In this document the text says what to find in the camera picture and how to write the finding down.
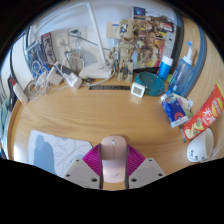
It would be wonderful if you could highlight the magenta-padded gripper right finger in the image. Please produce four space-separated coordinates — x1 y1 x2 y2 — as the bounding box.
125 145 167 190

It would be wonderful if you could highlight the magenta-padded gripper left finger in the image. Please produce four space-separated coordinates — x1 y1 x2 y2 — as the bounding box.
62 143 102 190

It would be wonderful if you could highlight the pink computer mouse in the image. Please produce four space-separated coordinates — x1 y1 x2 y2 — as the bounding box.
99 135 128 184

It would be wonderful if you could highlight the white blue-cloud mouse pad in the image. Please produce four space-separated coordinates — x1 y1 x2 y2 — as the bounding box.
27 129 94 178

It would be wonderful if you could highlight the white mug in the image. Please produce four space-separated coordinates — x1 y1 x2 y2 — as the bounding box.
186 127 215 164

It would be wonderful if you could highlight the blue white snack packet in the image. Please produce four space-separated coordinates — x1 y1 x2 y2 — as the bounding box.
160 93 190 129

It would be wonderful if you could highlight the small white digital clock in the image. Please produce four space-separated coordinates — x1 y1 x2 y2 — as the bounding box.
130 82 146 99

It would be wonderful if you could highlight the red chips can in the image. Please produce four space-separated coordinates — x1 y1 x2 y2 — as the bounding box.
182 82 224 140

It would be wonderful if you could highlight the black ruler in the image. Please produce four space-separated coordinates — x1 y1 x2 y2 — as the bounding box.
88 85 132 91

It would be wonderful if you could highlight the large white charger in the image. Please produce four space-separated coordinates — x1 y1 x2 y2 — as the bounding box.
46 65 65 86

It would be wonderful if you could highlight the white bottle red cap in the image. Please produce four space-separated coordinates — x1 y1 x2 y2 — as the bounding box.
9 77 30 106

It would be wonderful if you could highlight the blue spray bottle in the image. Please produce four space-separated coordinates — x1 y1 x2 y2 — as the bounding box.
168 40 195 98

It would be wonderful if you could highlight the white desk lamp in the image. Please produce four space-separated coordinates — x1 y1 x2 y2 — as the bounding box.
33 1 116 80

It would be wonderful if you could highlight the blue bottle white cap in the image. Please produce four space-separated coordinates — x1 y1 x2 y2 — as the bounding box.
157 54 174 82

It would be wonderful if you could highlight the brown tree-creature figure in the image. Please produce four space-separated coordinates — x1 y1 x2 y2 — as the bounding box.
111 18 158 84

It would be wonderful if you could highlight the light wooden wardrobe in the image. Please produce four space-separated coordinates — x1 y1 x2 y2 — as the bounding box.
179 16 224 161

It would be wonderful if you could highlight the blue model kit box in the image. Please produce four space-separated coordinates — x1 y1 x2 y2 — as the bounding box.
24 32 58 79

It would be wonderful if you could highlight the colourful poster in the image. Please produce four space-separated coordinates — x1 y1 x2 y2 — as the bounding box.
131 5 176 69

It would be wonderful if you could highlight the white blue-labelled box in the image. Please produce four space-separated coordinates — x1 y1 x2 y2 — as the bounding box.
106 21 121 41

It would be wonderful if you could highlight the white tangled cable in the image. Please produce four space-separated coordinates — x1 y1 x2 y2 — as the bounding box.
28 54 116 101

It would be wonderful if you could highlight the white wall socket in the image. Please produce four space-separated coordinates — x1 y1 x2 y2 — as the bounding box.
55 32 70 48
68 27 88 45

